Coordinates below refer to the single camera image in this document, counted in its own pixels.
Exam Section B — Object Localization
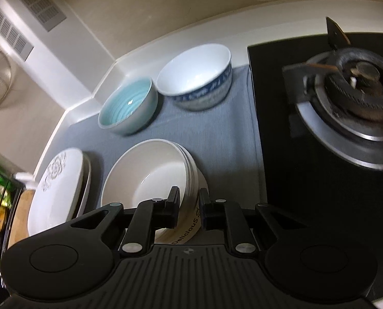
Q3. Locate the white floral square plate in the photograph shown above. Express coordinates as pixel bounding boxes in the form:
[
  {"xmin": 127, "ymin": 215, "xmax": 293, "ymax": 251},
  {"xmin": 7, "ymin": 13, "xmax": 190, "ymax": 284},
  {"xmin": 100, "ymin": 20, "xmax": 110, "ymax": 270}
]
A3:
[
  {"xmin": 27, "ymin": 148, "xmax": 84, "ymax": 237},
  {"xmin": 71, "ymin": 152, "xmax": 92, "ymax": 221}
]

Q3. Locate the black glass gas stove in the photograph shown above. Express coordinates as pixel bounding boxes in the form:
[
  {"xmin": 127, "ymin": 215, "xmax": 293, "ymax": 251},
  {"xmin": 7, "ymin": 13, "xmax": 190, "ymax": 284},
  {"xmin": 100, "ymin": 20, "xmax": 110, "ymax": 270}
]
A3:
[{"xmin": 247, "ymin": 32, "xmax": 383, "ymax": 305}]

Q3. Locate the gas burner with grate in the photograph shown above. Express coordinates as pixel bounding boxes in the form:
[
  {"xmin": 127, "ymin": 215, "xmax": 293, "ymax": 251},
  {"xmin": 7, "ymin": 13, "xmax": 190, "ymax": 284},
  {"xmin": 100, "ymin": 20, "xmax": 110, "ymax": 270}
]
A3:
[{"xmin": 283, "ymin": 17, "xmax": 383, "ymax": 172}]

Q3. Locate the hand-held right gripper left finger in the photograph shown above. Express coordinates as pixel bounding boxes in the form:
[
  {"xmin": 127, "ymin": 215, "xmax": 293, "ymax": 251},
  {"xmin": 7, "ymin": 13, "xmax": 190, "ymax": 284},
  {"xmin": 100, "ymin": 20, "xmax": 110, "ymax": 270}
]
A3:
[{"xmin": 70, "ymin": 186, "xmax": 181, "ymax": 253}]

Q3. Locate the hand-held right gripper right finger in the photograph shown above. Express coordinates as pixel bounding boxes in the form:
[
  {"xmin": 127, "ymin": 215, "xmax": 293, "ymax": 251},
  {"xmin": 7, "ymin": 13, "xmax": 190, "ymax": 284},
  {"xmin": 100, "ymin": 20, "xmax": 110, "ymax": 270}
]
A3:
[{"xmin": 199, "ymin": 187, "xmax": 308, "ymax": 254}]

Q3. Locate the cream bowl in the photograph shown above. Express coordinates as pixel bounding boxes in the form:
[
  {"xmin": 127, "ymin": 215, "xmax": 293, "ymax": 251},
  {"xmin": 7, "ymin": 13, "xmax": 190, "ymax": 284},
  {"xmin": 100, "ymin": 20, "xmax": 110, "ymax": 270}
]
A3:
[
  {"xmin": 154, "ymin": 143, "xmax": 209, "ymax": 244},
  {"xmin": 100, "ymin": 138, "xmax": 192, "ymax": 226},
  {"xmin": 153, "ymin": 140, "xmax": 200, "ymax": 235}
]

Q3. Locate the grey vent grille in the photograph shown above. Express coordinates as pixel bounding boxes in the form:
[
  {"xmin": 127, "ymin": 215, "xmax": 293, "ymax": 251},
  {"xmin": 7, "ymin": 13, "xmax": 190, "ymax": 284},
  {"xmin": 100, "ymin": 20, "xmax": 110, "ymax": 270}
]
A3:
[
  {"xmin": 0, "ymin": 0, "xmax": 34, "ymax": 62},
  {"xmin": 0, "ymin": 0, "xmax": 67, "ymax": 33}
]

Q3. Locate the grey mat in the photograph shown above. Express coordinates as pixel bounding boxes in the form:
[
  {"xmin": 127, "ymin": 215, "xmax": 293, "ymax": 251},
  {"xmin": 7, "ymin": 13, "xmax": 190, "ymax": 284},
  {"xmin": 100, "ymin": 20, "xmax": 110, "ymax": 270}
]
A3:
[{"xmin": 34, "ymin": 64, "xmax": 268, "ymax": 242}]

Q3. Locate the white bowl with blue pattern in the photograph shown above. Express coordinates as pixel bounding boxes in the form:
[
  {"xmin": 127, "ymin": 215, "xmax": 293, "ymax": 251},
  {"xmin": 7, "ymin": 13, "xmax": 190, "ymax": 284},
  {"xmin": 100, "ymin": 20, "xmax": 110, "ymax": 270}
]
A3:
[{"xmin": 156, "ymin": 43, "xmax": 233, "ymax": 111}]

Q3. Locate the teal ribbed bowl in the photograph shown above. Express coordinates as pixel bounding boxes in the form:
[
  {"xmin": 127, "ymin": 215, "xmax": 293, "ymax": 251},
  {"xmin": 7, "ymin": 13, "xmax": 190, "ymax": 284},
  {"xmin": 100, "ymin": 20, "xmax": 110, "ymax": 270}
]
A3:
[{"xmin": 98, "ymin": 78, "xmax": 158, "ymax": 136}]

